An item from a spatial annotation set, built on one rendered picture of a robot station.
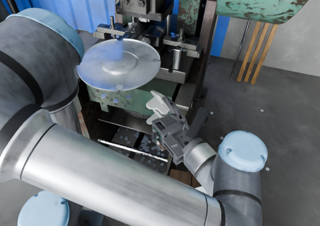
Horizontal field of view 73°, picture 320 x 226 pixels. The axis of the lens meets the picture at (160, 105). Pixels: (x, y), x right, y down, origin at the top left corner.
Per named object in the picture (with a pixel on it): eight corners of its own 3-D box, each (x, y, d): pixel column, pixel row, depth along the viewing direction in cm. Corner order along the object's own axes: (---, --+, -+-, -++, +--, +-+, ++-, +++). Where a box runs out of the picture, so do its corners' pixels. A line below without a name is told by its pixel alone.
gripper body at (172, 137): (149, 118, 55) (179, 153, 48) (176, 105, 58) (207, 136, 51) (149, 136, 60) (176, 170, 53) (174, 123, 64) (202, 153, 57)
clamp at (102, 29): (126, 43, 100) (124, 22, 93) (93, 37, 103) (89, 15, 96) (131, 37, 104) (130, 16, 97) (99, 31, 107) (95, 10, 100)
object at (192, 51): (198, 58, 94) (203, 36, 86) (161, 50, 97) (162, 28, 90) (201, 51, 98) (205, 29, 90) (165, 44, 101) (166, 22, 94)
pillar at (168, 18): (168, 36, 100) (170, 5, 90) (164, 35, 100) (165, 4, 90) (170, 34, 101) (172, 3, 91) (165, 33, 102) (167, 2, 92)
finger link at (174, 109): (162, 95, 57) (181, 120, 54) (166, 92, 58) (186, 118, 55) (159, 104, 61) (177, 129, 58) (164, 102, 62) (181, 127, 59)
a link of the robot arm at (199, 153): (221, 148, 49) (214, 166, 55) (207, 135, 52) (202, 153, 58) (196, 166, 46) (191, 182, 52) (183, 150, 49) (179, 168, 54)
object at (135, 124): (173, 140, 112) (173, 139, 112) (98, 119, 120) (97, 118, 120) (190, 89, 140) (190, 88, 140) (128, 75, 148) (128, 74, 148)
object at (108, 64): (71, 95, 66) (70, 93, 66) (82, 42, 85) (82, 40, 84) (165, 88, 69) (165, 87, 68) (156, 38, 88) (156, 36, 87)
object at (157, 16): (163, 28, 84) (163, 14, 80) (115, 19, 88) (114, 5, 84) (174, 11, 95) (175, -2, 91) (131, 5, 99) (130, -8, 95)
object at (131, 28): (158, 46, 94) (158, 36, 90) (125, 40, 96) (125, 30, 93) (164, 36, 100) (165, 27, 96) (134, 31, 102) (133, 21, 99)
